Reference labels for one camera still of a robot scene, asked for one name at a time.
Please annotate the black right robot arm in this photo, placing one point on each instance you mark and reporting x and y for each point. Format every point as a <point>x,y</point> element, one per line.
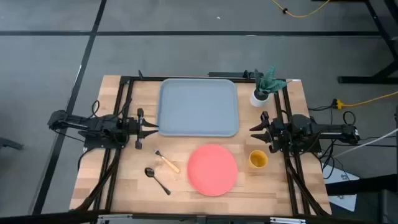
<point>323,130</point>

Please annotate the grey plastic tray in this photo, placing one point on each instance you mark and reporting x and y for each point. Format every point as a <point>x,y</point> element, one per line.
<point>197,107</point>

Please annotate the pink round plate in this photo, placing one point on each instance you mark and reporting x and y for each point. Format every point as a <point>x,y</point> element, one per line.
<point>212,170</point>

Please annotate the white paper sheet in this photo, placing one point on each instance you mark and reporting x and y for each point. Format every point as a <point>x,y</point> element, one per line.
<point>337,175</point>
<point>345,202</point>

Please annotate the green plant in white pot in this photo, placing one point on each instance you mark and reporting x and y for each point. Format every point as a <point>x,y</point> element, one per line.
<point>259,98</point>

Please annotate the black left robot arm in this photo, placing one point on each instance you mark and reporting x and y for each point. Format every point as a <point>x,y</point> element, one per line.
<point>102,127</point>

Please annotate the black crossbar with silver brackets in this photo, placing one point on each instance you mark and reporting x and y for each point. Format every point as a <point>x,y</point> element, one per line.
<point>199,218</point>

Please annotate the black stand legs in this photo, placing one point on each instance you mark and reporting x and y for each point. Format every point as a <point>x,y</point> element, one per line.
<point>382,34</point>

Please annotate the black spoon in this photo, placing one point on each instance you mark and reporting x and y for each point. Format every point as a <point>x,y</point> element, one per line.
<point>150,172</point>

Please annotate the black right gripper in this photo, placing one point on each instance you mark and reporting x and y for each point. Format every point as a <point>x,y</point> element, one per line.
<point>278,133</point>

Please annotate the black floor beam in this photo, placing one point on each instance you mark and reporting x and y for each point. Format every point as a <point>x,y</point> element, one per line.
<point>360,186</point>

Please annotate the black aluminium table frame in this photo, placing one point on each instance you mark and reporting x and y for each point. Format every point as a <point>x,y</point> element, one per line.
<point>294,174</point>

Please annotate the yellow cup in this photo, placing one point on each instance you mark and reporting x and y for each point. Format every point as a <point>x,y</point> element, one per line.
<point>258,159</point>

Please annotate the dark furniture foot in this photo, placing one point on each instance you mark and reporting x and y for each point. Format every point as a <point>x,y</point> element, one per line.
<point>9,143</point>

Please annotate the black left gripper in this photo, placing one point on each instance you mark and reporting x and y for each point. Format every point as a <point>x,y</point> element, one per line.
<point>139,129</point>

